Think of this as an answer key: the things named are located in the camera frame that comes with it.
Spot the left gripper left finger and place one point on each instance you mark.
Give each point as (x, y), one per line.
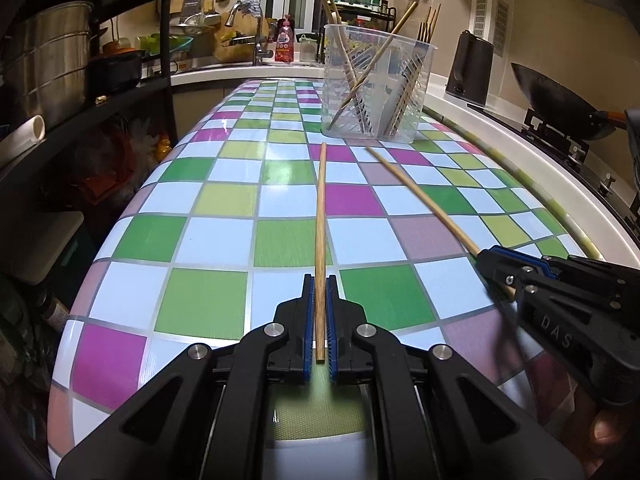
(204, 415)

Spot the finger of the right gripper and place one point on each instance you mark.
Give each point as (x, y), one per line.
(510, 286)
(530, 259)

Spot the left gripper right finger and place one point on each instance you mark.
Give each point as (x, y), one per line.
(434, 416)

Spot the wooden chopstick five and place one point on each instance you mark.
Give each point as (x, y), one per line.
(468, 249)

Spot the wooden chopstick three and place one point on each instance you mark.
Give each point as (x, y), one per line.
(320, 262)

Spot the wooden chopstick four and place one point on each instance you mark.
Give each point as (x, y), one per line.
(410, 95)

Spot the wooden chopstick seven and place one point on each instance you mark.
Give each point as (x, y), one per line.
(372, 62)

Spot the wooden chopstick one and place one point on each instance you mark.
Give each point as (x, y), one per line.
(326, 11)

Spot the wooden chopstick six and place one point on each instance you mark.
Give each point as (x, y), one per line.
(386, 117)

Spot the wooden chopstick two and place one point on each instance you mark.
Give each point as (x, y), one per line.
(342, 42)

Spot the steel kitchen sink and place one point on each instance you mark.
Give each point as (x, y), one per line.
(212, 63)

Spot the person's right hand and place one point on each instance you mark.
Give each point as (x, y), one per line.
(605, 442)

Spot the black electric kettle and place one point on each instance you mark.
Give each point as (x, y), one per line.
(470, 72)

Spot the checkered plastic table cover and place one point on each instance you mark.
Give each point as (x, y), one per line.
(229, 224)

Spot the clear plastic utensil holder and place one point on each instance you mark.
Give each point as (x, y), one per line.
(362, 45)

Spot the black condiment rack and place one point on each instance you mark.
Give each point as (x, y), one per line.
(376, 14)

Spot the glass jar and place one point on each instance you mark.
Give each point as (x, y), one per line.
(308, 46)

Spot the red dish soap bottle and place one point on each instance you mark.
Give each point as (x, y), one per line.
(285, 40)

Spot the chrome sink faucet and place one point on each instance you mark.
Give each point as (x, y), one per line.
(251, 7)

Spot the white paper roll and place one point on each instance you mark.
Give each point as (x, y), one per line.
(23, 138)

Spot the wooden cutting board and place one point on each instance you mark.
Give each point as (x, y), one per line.
(236, 43)

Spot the black shelving rack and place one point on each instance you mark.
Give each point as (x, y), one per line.
(60, 196)

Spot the orange lidded black pot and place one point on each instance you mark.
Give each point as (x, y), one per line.
(115, 73)

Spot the large steel stock pot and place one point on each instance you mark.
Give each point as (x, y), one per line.
(47, 60)

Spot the black wok orange handle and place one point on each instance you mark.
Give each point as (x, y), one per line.
(562, 109)

